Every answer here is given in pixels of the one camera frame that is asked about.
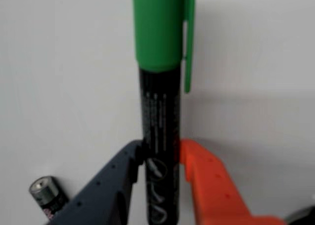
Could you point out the green marker with black barrel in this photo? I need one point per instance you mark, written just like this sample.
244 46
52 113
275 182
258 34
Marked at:
160 111

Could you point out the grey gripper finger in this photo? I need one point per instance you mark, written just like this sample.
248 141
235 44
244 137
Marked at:
103 190

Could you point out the black AAA battery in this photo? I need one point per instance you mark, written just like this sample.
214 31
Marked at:
46 193

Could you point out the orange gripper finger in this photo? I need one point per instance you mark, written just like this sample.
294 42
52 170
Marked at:
211 193

